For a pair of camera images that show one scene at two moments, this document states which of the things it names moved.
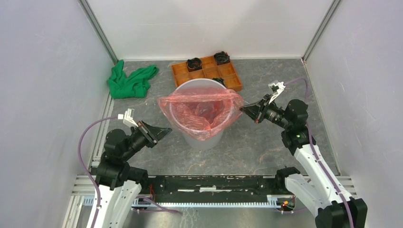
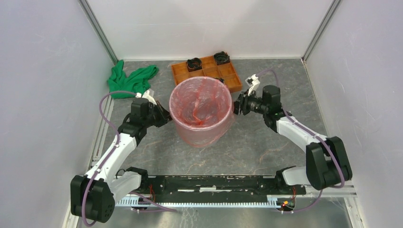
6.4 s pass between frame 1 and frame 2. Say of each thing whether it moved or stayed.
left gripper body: moved
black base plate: stayed
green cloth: stayed
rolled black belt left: stayed
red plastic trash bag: moved
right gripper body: moved
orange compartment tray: stayed
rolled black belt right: stayed
